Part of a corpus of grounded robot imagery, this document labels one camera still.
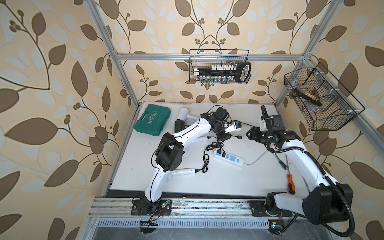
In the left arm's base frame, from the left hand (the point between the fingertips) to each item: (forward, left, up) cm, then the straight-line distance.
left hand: (226, 132), depth 88 cm
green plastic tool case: (+17, +49, -9) cm, 53 cm away
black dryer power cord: (-8, +4, -9) cm, 12 cm away
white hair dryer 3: (-19, +25, -12) cm, 33 cm away
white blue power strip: (-12, -6, -11) cm, 18 cm away
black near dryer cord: (-12, +12, -12) cm, 21 cm away
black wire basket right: (+4, -46, +22) cm, 51 cm away
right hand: (-4, -13, +3) cm, 14 cm away
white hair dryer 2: (+1, +15, -10) cm, 18 cm away
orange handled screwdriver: (-27, -33, -11) cm, 44 cm away
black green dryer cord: (-3, +7, -11) cm, 13 cm away
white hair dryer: (+21, +28, -9) cm, 36 cm away
